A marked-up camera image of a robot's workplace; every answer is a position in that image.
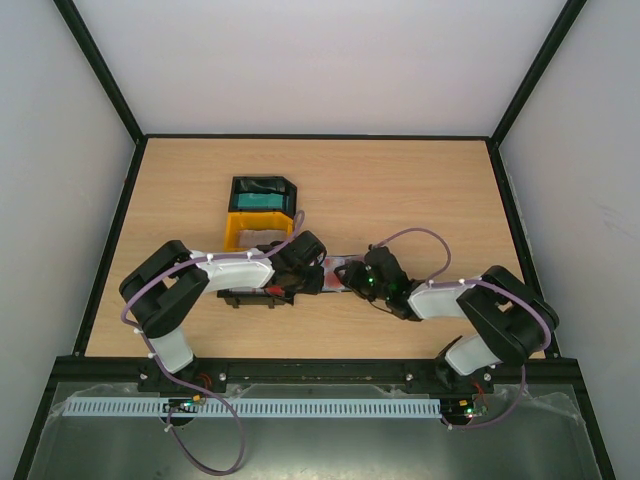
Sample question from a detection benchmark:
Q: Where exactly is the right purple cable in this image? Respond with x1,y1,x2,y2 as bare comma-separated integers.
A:
369,227,554,431

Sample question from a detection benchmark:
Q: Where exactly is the white slotted cable duct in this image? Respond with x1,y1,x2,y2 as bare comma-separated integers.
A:
62,397,442,419

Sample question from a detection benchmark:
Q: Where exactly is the black bin with teal cards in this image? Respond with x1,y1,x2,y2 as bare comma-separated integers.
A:
228,176,297,218

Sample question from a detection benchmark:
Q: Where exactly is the purple cable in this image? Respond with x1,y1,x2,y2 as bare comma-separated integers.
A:
122,209,306,474
369,227,554,431

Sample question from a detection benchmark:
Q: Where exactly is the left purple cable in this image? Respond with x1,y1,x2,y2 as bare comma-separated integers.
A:
122,209,306,474

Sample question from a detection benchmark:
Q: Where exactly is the red white card stack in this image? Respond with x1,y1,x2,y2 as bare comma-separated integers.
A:
225,287,284,296

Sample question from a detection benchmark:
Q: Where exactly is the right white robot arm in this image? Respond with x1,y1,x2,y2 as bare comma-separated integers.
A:
334,246,559,392

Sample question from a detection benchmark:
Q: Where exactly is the black bin with red cards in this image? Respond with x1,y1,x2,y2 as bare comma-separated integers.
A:
217,290,295,309

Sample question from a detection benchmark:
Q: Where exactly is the white pink card stack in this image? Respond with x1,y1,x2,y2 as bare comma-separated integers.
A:
236,229,286,249

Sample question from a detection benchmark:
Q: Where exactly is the yellow bin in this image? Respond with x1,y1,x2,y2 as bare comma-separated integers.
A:
224,211,293,252

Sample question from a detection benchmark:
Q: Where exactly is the black front rail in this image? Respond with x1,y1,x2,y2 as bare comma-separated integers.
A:
49,355,581,396

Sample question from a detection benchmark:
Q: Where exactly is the teal card stack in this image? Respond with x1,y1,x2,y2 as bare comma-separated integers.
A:
233,193,286,210

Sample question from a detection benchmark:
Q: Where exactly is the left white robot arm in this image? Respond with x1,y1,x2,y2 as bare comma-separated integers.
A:
119,231,326,374

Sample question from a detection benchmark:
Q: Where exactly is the black leather card holder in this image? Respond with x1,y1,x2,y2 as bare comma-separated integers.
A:
321,255,375,296

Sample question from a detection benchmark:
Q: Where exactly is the black aluminium frame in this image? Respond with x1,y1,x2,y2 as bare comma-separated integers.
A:
14,1,615,479

